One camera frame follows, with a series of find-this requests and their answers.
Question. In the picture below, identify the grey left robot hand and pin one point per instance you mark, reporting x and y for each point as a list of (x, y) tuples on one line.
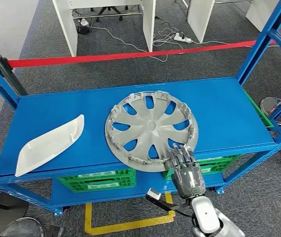
[(54, 231)]

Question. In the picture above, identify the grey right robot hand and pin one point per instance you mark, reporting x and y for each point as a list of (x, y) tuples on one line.
[(189, 183)]

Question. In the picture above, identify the grey plastic wheel hubcap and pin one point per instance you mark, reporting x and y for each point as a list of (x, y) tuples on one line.
[(152, 130)]

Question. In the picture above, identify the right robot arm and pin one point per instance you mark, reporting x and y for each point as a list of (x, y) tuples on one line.
[(206, 212)]

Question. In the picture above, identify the white plastic car part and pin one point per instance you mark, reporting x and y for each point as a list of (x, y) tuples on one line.
[(47, 147)]

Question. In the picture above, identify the chrome stanchion base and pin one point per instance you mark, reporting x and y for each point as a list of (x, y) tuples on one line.
[(270, 106), (24, 229)]

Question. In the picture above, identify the dark round stanchion base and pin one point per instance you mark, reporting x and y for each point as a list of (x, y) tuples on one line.
[(5, 212)]

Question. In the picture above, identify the yellow floor tape outline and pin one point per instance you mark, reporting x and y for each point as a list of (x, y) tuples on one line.
[(130, 225)]

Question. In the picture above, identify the white power strip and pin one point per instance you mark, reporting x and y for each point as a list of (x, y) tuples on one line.
[(182, 38)]

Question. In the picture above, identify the red barrier belt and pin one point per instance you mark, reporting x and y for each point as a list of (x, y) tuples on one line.
[(106, 57)]

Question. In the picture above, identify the black office chair base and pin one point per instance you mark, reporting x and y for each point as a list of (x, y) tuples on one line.
[(106, 9)]

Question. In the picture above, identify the black floor device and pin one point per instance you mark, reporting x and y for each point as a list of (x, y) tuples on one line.
[(84, 27)]

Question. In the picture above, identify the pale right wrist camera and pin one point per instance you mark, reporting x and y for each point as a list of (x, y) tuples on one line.
[(154, 194)]

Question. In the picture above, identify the black stanchion post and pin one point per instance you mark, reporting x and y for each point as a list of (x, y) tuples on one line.
[(9, 77)]

